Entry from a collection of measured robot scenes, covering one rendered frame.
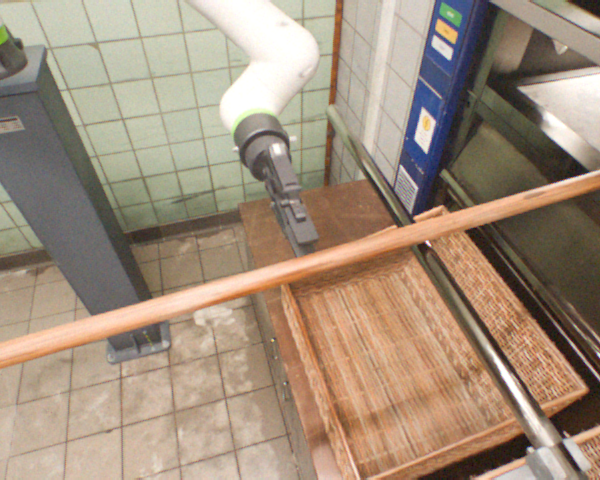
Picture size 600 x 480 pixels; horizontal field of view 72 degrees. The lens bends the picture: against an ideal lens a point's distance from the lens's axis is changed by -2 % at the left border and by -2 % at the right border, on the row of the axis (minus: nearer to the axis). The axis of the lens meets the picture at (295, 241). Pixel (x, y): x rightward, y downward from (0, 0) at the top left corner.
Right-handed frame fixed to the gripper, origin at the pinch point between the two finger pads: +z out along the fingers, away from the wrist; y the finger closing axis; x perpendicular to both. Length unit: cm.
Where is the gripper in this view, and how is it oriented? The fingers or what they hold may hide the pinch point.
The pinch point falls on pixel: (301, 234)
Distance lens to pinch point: 59.7
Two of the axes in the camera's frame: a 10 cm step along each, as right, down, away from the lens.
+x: -9.6, 2.2, -2.0
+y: 0.0, 6.7, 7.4
